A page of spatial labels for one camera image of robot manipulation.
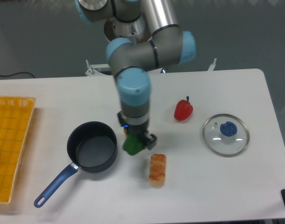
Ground black pot blue handle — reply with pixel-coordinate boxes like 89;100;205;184
34;121;118;208

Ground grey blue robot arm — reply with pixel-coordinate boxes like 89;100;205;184
75;0;196;149

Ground white right table bracket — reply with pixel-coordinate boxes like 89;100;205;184
208;58;217;71

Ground yellow woven basket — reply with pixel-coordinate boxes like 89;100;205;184
0;96;36;204

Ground black cable on floor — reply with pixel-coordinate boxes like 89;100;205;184
0;72;36;78

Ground white left table bracket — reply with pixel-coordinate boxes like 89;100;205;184
85;59;112;77

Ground green bell pepper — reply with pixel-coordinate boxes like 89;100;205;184
123;134;145;156

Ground white table bracket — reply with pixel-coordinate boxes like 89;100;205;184
85;59;112;77
208;58;217;71

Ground glass lid blue knob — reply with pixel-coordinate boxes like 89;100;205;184
202;113;250;158

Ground red bell pepper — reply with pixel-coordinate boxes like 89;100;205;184
174;96;193;121

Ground braided bread loaf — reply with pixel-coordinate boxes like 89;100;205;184
149;154;166;186

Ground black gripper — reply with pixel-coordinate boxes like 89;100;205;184
117;111;157;150

